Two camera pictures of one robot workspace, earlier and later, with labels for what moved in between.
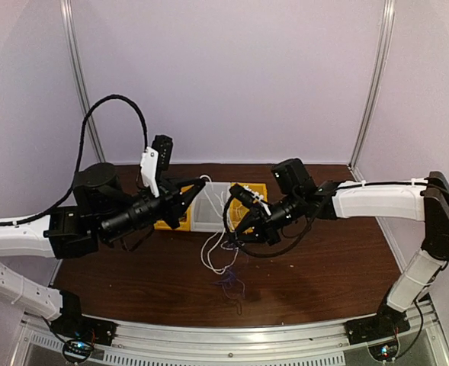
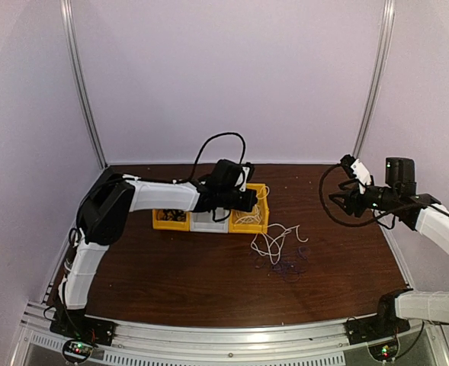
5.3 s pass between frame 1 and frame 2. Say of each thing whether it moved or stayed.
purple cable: moved
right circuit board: stayed
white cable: moved
